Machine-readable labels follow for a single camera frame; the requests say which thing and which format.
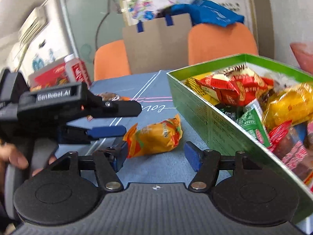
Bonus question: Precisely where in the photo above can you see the orange yellow snack packet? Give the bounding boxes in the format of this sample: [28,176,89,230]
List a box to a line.
[123,114,183,159]

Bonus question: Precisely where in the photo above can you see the person's left hand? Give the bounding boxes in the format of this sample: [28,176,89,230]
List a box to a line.
[0,143,29,180]

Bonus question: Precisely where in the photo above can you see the green white snack box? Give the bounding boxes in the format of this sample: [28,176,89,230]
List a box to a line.
[166,53,313,224]

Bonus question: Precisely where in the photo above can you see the white red-label bottle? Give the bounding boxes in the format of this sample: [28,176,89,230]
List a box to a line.
[64,54,92,88]

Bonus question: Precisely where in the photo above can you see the red snack box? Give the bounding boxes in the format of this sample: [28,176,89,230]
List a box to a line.
[28,60,69,91]

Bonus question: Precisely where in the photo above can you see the left orange chair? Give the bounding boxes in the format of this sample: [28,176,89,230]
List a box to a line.
[94,40,132,81]

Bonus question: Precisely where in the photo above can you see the orange chair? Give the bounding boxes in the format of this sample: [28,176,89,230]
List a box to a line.
[188,22,258,65]
[94,40,132,81]

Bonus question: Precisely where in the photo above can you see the red snack packet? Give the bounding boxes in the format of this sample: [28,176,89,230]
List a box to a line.
[195,64,274,107]

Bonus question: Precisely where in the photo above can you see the brown cardboard sheet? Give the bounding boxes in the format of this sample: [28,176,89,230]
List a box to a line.
[122,14,192,74]

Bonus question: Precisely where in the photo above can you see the white air conditioner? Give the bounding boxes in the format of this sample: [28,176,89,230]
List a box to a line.
[18,6,48,46]

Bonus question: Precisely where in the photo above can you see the large yellow snack bag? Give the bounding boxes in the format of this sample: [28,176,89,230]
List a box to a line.
[263,82,312,131]

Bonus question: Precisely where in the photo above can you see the right orange chair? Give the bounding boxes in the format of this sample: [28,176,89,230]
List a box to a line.
[188,22,258,65]

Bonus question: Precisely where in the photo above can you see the blue plastic bag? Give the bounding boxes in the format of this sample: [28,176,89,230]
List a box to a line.
[164,0,245,27]

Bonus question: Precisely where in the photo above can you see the red translucent bowl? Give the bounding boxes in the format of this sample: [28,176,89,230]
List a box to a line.
[290,41,313,74]

